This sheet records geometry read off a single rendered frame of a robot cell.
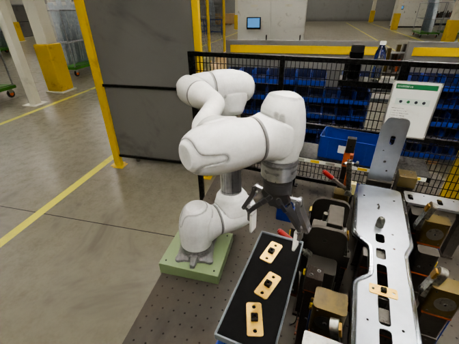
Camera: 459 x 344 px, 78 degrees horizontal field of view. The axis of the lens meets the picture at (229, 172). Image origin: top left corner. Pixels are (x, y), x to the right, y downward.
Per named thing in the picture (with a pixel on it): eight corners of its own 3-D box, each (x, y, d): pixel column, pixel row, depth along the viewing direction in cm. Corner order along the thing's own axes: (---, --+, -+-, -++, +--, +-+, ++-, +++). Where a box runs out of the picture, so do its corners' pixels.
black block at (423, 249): (423, 309, 119) (449, 260, 104) (396, 301, 122) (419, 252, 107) (421, 298, 123) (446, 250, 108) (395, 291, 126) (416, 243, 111)
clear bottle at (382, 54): (380, 80, 157) (391, 41, 147) (368, 80, 159) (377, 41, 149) (380, 78, 162) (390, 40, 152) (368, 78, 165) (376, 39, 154)
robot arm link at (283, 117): (283, 142, 75) (240, 154, 70) (288, 83, 67) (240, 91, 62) (311, 159, 67) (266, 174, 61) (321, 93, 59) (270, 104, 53)
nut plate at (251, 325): (263, 336, 64) (263, 334, 63) (246, 336, 64) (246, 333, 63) (261, 303, 71) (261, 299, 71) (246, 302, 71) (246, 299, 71)
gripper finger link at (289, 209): (280, 193, 76) (284, 192, 75) (302, 226, 77) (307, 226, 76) (274, 201, 73) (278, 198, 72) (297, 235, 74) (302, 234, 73)
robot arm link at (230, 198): (209, 224, 148) (244, 212, 157) (223, 241, 135) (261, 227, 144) (197, 69, 116) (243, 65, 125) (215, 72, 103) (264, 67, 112)
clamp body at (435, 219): (429, 287, 128) (460, 228, 110) (400, 279, 132) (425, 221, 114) (427, 276, 133) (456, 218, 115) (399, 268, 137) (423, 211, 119)
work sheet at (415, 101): (423, 140, 157) (444, 83, 141) (379, 134, 165) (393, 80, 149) (423, 138, 158) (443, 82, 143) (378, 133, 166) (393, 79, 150)
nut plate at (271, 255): (270, 264, 82) (270, 261, 81) (259, 259, 84) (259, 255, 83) (283, 246, 88) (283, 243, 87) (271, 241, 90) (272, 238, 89)
